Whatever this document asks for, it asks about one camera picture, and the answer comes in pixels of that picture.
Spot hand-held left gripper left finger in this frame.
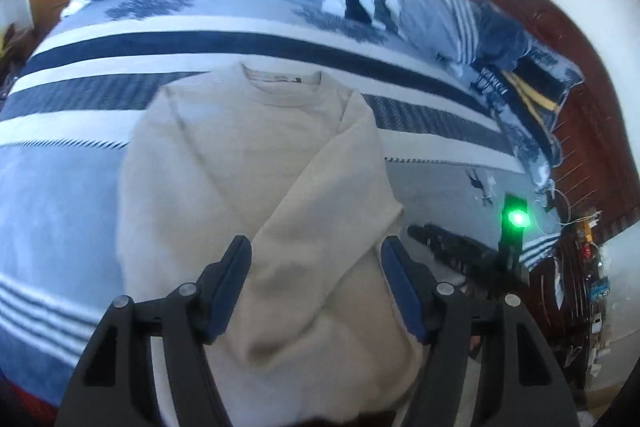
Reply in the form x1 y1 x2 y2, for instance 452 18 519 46
54 235 253 427

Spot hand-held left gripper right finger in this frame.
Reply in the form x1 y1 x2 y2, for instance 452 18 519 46
380 235 581 427

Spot cream knit sweater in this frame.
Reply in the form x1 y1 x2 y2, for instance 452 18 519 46
116 61 426 427

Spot cluttered bedside items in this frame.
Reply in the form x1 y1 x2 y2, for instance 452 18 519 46
537 206 617 390

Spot navy pillow with yellow stripe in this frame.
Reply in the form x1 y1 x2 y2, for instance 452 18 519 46
470 41 586 170

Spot blue white striped duvet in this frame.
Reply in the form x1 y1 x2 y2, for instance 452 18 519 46
0 0 583 413

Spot dark wooden headboard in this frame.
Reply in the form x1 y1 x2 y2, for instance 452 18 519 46
425 0 640 360

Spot white cable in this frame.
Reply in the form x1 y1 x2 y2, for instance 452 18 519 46
542 179 603 230

